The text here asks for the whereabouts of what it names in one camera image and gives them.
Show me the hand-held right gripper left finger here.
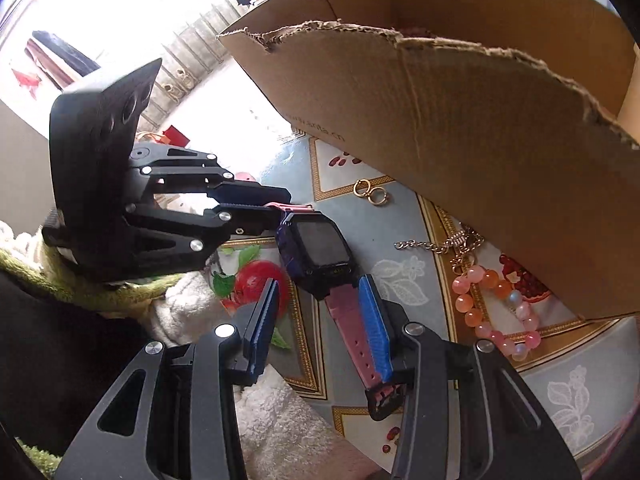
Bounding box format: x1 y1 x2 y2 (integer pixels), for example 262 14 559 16
54 278 281 480

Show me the dark cloth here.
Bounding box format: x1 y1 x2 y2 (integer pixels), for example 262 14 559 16
0 280 168 463

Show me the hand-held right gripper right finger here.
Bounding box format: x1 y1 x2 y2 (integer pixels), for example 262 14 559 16
357 274 583 480

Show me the dark wristwatch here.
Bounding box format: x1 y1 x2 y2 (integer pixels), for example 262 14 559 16
264 201 407 422

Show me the brown cardboard box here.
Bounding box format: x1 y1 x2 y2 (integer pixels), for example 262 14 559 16
216 0 640 321

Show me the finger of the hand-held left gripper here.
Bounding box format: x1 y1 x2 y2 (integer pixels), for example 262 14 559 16
127 141 293 208
107 199 286 283

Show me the pink bead bracelet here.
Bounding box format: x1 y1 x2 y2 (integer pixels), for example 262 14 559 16
451 266 543 361

